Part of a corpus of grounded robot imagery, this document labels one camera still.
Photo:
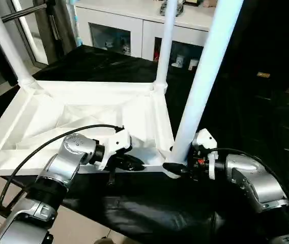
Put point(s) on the white glass-door cabinet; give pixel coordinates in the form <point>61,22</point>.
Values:
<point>119,25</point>

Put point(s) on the small yellow label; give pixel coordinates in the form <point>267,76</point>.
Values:
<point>263,74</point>

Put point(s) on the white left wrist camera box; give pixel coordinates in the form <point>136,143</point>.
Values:
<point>115,145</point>

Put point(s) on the grey crumpled bundle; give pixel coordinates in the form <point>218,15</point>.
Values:
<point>171,6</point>

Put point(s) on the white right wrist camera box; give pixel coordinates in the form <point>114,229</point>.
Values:
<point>205,145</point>

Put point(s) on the white plastic table leg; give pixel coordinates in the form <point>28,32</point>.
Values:
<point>205,76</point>
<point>9,46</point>
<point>165,43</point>

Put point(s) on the grey metal rack frame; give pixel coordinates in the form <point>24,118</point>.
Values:
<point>17,25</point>

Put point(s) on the black work mat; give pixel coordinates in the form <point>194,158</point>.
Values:
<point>226,203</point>

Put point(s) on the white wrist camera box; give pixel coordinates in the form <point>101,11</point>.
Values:
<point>115,145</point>
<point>205,145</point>

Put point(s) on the white plastic table top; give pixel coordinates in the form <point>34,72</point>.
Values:
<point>68,112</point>

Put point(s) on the light blue plastic strip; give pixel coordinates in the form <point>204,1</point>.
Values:
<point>74,23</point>

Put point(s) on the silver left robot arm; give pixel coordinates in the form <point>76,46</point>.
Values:
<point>58,178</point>

